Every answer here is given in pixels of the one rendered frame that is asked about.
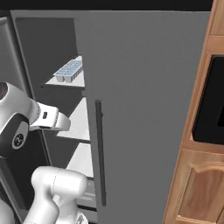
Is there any grey freezer door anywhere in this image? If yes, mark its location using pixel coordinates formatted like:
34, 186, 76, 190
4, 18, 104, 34
0, 16, 51, 218

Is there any black built-in oven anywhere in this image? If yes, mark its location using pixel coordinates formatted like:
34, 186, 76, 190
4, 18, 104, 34
192, 53, 224, 145

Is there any white freezer shelf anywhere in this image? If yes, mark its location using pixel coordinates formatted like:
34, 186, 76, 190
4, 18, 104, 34
40, 69, 86, 89
66, 142, 95, 179
56, 96, 91, 144

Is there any grey freezer drawer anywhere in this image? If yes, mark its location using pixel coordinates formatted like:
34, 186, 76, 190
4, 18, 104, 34
76, 178, 98, 210

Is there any wooden cabinet door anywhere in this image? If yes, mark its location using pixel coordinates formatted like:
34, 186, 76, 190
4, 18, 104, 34
176, 162, 224, 224

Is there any grey fridge door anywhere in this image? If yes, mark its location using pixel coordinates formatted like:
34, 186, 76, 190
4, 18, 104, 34
73, 10, 212, 224

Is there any pale blue ice cube tray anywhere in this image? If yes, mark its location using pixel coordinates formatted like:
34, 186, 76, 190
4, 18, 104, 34
52, 55, 84, 84

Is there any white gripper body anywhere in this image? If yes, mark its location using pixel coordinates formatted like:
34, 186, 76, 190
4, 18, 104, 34
29, 111, 72, 132

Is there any wooden tall cabinet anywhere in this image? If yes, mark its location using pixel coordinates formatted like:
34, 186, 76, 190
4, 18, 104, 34
162, 0, 224, 224

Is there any dark grey fridge door handle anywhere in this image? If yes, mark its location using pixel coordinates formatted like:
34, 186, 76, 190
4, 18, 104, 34
94, 99, 107, 207

